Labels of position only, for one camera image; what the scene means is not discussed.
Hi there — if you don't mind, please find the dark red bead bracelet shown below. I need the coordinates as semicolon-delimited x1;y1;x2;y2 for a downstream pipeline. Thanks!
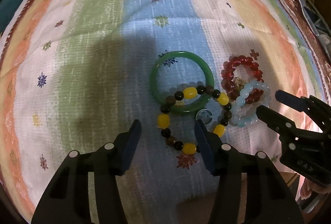
220;55;264;105

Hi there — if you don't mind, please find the yellow and black bead bracelet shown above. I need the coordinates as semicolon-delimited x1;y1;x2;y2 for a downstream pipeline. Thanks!
156;84;233;155

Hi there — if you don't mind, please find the green jade bangle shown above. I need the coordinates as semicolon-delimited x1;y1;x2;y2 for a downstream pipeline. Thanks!
149;51;215;114

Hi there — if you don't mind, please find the striped colourful cloth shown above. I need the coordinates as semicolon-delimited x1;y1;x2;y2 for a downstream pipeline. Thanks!
1;0;330;223

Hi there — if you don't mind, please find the small gold ring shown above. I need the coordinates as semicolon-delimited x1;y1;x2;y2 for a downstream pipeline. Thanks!
232;77;245;91

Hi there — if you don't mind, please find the small silver ring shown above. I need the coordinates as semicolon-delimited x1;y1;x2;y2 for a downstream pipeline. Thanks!
195;108;213;126

